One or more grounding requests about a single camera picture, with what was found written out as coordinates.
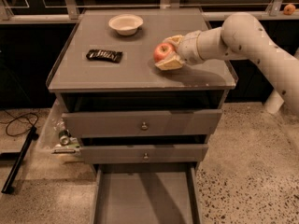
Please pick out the black metal stand leg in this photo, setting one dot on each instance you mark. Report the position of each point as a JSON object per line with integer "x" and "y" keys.
{"x": 7, "y": 188}

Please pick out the grey middle drawer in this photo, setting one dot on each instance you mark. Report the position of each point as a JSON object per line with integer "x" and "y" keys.
{"x": 144, "y": 153}

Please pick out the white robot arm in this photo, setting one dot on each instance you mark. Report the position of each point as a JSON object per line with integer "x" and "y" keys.
{"x": 240, "y": 37}

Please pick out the red apple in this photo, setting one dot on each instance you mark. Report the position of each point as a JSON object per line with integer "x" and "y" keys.
{"x": 162, "y": 50}

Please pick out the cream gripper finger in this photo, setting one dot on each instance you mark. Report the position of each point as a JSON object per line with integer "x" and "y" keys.
{"x": 171, "y": 62}
{"x": 173, "y": 42}

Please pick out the green soda can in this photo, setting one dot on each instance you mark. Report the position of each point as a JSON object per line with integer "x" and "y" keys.
{"x": 64, "y": 137}

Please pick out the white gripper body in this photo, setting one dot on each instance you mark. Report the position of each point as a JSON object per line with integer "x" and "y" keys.
{"x": 189, "y": 48}

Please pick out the black candy bar wrapper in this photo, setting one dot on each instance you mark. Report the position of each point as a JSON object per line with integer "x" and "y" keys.
{"x": 104, "y": 55}

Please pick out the white paper bowl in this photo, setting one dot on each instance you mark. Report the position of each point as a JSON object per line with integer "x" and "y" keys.
{"x": 125, "y": 24}

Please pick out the grey drawer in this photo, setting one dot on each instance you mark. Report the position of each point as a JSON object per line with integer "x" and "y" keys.
{"x": 153, "y": 193}
{"x": 141, "y": 123}
{"x": 144, "y": 153}

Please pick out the orange fruit on ledge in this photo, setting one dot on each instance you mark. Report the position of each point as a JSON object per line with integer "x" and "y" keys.
{"x": 289, "y": 9}

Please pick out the grey drawer cabinet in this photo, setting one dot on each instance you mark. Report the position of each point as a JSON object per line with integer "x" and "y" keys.
{"x": 135, "y": 83}

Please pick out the grey top drawer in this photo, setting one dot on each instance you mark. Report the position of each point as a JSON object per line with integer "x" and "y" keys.
{"x": 141, "y": 123}

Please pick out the metal window railing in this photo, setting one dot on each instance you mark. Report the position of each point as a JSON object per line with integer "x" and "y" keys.
{"x": 71, "y": 3}

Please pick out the white cylindrical post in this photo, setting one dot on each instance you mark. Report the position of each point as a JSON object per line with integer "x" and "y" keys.
{"x": 273, "y": 103}

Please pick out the grey bottom drawer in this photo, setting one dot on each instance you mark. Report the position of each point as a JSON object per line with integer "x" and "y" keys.
{"x": 153, "y": 193}

